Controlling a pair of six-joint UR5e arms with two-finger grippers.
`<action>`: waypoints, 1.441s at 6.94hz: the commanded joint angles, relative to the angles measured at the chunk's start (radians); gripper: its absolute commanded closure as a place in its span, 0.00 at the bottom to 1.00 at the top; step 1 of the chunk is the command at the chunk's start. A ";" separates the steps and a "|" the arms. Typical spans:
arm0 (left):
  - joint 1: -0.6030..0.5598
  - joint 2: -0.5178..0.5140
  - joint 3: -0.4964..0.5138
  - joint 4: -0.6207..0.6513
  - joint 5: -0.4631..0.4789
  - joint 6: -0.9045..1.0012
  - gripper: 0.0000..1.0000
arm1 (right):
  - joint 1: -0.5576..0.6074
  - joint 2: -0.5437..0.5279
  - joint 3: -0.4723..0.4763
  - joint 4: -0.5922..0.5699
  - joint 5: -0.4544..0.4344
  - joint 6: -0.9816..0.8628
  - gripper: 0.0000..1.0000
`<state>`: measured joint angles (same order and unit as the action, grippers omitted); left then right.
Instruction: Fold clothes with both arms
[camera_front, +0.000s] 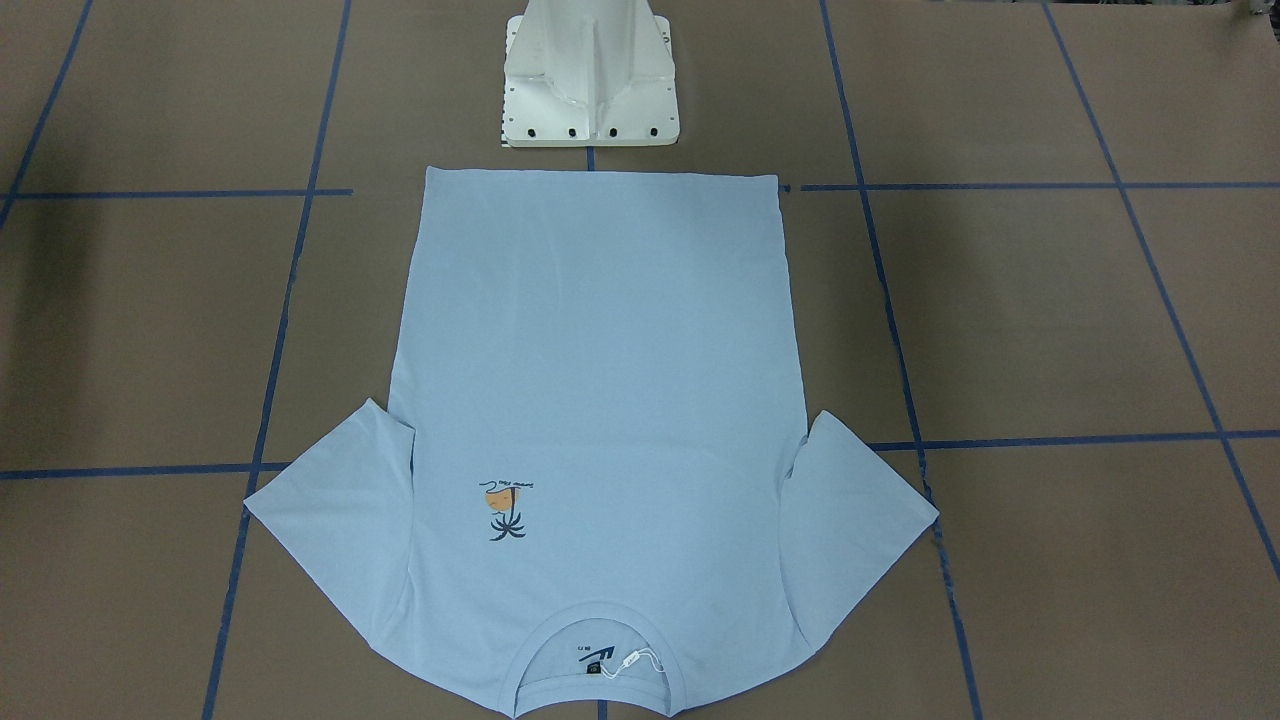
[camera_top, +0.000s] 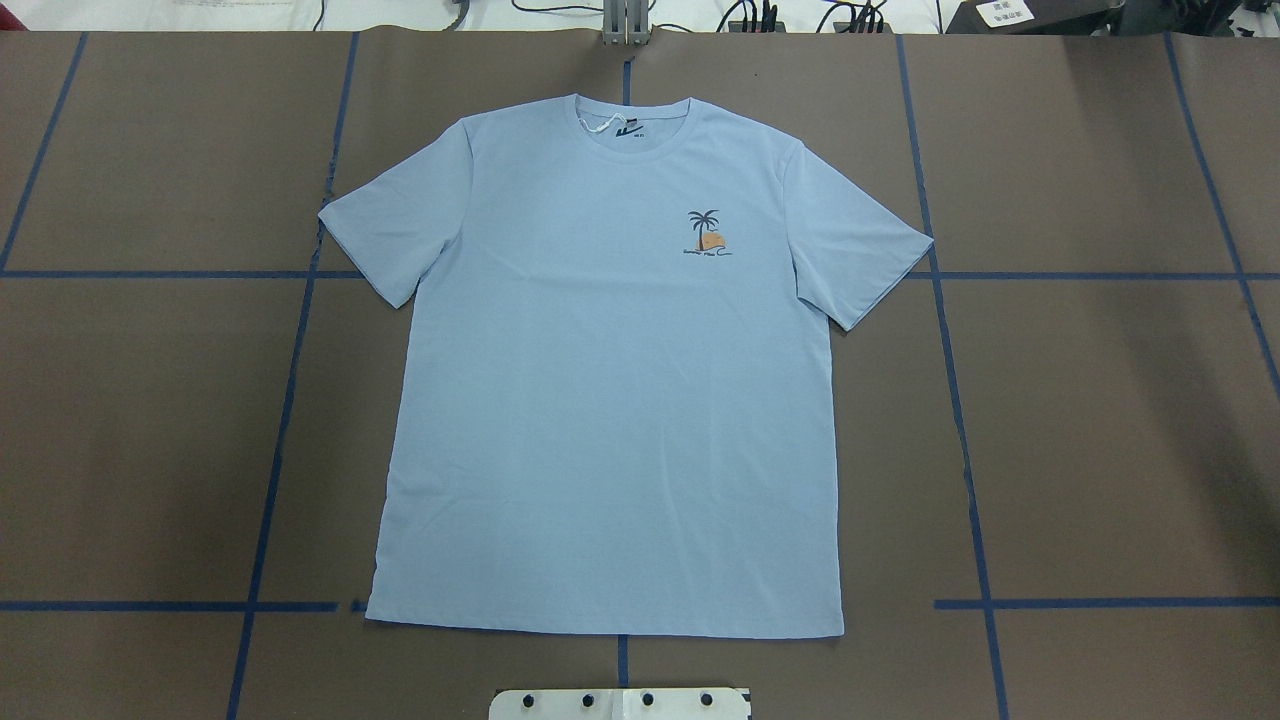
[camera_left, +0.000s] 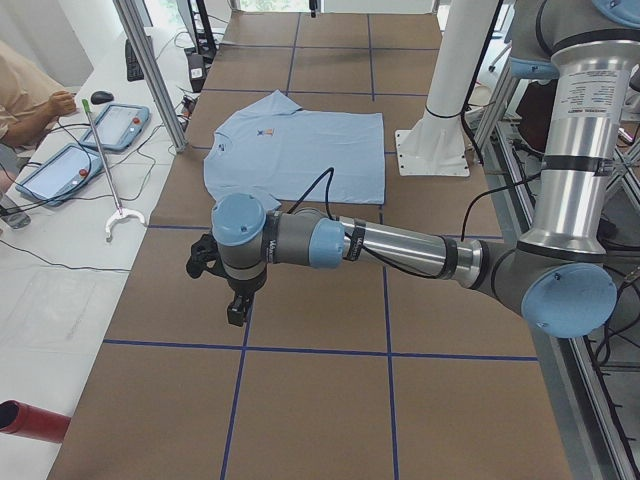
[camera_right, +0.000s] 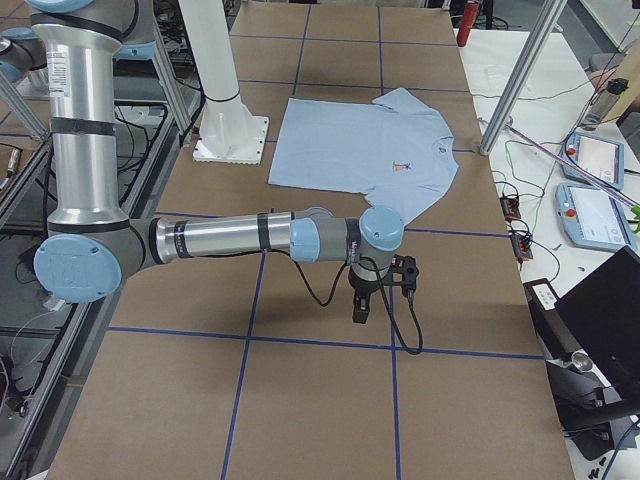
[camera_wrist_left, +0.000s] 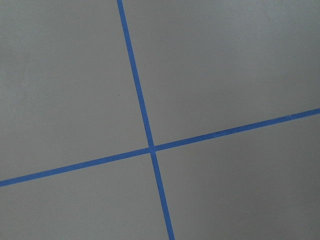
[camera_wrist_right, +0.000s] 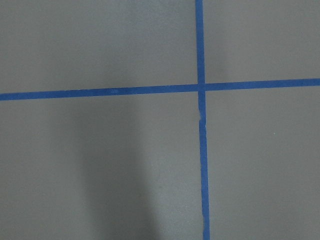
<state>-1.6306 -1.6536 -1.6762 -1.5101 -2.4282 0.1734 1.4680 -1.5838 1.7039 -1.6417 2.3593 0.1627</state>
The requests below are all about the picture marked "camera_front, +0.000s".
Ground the white garment hang tag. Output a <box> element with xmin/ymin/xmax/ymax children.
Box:
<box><xmin>600</xmin><ymin>647</ymin><xmax>667</xmax><ymax>680</ymax></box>

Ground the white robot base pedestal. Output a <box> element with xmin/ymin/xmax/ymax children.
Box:
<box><xmin>500</xmin><ymin>1</ymin><xmax>681</xmax><ymax>149</ymax></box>

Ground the light blue t-shirt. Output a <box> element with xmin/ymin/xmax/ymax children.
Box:
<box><xmin>244</xmin><ymin>168</ymin><xmax>937</xmax><ymax>717</ymax></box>

